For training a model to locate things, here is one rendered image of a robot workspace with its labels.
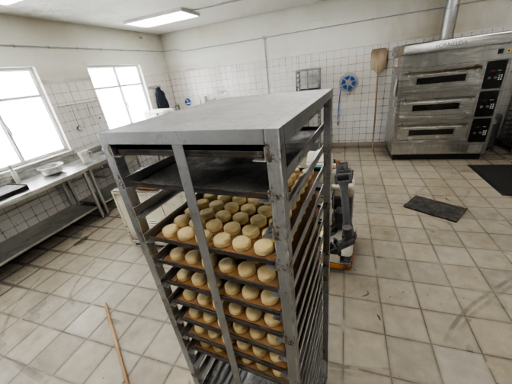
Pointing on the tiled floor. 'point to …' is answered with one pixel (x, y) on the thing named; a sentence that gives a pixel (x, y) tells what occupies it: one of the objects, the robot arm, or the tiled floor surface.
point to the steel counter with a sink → (30, 237)
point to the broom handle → (116, 345)
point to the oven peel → (379, 59)
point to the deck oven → (446, 96)
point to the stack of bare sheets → (436, 208)
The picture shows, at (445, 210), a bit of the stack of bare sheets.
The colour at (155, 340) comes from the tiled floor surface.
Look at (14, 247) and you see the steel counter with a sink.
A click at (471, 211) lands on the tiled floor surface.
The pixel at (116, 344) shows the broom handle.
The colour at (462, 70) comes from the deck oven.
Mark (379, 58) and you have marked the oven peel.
